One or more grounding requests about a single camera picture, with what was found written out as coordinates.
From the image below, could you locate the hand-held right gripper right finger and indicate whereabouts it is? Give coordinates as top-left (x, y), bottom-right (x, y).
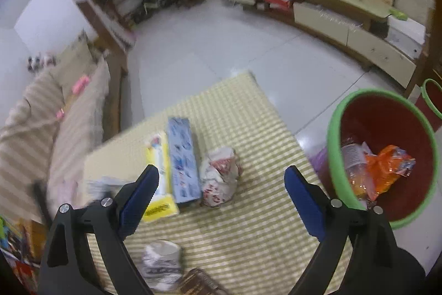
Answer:
top-left (284, 165), bottom-right (401, 295)

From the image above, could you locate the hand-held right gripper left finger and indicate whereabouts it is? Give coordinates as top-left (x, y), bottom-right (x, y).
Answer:
top-left (37, 164), bottom-right (160, 295)

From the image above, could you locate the grey paper ball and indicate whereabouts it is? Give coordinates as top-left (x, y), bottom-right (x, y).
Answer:
top-left (86, 177), bottom-right (116, 204)

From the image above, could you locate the yellow white carton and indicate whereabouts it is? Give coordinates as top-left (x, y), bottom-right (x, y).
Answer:
top-left (141, 131), bottom-right (180, 224)

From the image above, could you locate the blue patterned carton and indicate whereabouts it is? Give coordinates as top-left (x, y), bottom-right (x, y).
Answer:
top-left (166, 117), bottom-right (202, 205)

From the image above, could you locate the clear plastic bottle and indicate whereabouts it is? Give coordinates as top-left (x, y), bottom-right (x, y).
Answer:
top-left (340, 139), bottom-right (375, 199)

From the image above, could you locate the paper cup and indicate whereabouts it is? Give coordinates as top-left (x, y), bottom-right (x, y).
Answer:
top-left (141, 240), bottom-right (183, 292)

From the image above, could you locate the orange snack bag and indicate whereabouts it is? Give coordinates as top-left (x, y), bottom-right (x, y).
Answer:
top-left (362, 145), bottom-right (417, 200)

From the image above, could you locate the red white wrapper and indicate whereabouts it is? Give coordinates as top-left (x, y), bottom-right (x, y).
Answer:
top-left (199, 147), bottom-right (240, 207)

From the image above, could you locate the brown box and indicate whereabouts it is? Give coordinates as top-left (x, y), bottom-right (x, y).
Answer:
top-left (180, 268), bottom-right (228, 295)

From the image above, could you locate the red bin with green rim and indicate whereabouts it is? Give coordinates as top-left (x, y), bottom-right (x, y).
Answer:
top-left (414, 78), bottom-right (442, 130)
top-left (326, 89), bottom-right (436, 231)

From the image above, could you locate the purple plastic bag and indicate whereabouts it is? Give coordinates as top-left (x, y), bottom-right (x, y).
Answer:
top-left (309, 146), bottom-right (332, 185)

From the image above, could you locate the yellow checked table mat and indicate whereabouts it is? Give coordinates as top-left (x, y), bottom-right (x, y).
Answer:
top-left (83, 72), bottom-right (353, 295)

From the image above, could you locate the beige striped sofa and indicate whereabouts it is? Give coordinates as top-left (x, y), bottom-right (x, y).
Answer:
top-left (0, 32), bottom-right (121, 223)

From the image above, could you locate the stack of magazines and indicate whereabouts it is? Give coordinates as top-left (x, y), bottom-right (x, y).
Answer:
top-left (0, 215), bottom-right (45, 295)

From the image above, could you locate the beige cushion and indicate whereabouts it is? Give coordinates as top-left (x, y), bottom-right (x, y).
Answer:
top-left (48, 36), bottom-right (97, 95)

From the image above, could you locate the white box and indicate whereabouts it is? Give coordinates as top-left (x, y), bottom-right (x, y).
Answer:
top-left (386, 15), bottom-right (427, 61)

